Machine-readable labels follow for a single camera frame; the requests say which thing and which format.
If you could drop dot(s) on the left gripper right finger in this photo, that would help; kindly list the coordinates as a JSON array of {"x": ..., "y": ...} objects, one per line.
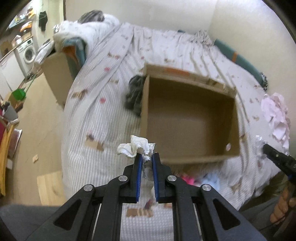
[{"x": 163, "y": 193}]

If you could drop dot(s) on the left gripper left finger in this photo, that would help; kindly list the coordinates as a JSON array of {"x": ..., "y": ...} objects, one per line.
[{"x": 131, "y": 188}]

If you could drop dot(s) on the pink-haired doll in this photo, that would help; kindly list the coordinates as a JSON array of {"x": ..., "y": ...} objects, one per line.
[{"x": 188, "y": 179}]

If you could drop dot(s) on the white sock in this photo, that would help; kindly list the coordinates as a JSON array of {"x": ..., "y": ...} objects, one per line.
[{"x": 137, "y": 145}]

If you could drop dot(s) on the light blue fluffy cloth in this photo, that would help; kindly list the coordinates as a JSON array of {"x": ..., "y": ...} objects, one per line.
[{"x": 212, "y": 179}]

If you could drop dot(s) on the packaged white socks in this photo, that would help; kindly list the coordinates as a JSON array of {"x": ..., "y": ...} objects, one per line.
[{"x": 259, "y": 143}]

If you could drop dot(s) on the right hand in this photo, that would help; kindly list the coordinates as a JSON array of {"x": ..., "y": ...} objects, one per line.
[{"x": 282, "y": 207}]

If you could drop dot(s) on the pink crumpled cloth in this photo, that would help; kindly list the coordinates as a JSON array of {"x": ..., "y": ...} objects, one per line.
[{"x": 275, "y": 112}]

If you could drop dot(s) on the gingham dog-print bed quilt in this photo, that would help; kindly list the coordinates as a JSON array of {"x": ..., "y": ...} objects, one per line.
[{"x": 96, "y": 120}]

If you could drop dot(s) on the open cardboard box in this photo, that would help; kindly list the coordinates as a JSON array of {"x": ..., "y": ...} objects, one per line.
[{"x": 191, "y": 118}]

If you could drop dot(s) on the dark grey cloth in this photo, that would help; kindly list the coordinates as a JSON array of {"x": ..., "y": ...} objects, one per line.
[{"x": 133, "y": 99}]

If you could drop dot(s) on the teal bolster pillow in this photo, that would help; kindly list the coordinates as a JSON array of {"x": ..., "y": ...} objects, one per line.
[{"x": 238, "y": 59}]

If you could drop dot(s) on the brown cardboard panel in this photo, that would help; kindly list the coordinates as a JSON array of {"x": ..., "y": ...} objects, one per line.
[{"x": 60, "y": 71}]

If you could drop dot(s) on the wooden chair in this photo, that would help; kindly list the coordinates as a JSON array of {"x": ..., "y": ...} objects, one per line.
[{"x": 9, "y": 127}]

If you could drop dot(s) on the white washing machine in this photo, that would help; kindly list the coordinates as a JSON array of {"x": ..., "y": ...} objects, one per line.
[{"x": 25, "y": 54}]

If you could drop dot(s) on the grey striped pillow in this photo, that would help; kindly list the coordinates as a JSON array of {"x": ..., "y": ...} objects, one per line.
[{"x": 92, "y": 16}]

